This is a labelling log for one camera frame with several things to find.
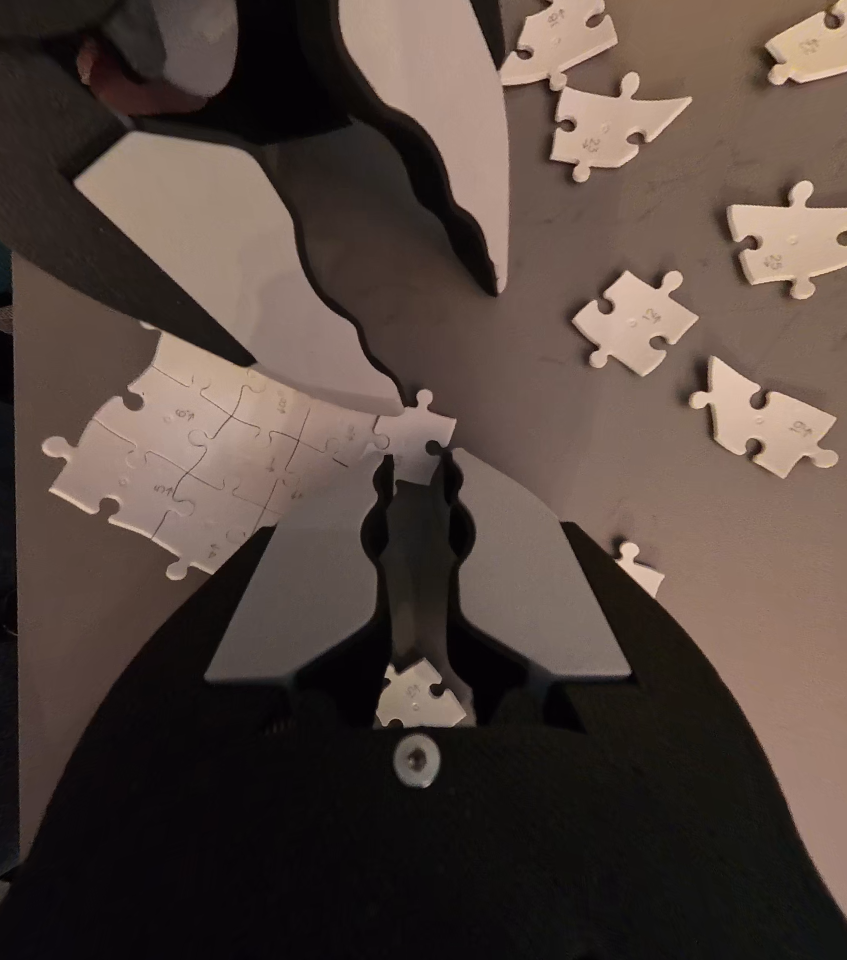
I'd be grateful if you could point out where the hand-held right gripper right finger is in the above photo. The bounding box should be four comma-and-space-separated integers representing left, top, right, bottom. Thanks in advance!
436, 447, 635, 691

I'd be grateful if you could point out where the white puzzle piece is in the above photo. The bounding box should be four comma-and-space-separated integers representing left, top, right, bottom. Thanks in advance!
374, 387, 459, 489
376, 657, 474, 730

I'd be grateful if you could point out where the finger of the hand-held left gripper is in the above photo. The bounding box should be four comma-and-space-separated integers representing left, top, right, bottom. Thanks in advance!
331, 0, 515, 297
73, 128, 410, 418

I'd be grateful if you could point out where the scattered loose puzzle pieces group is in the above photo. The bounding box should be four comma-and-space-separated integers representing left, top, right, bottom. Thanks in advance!
499, 0, 847, 601

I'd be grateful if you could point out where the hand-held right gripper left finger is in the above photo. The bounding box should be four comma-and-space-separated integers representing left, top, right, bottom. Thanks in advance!
203, 450, 399, 691

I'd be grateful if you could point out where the assembled white puzzle section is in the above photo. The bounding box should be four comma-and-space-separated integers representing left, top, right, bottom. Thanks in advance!
40, 330, 395, 583

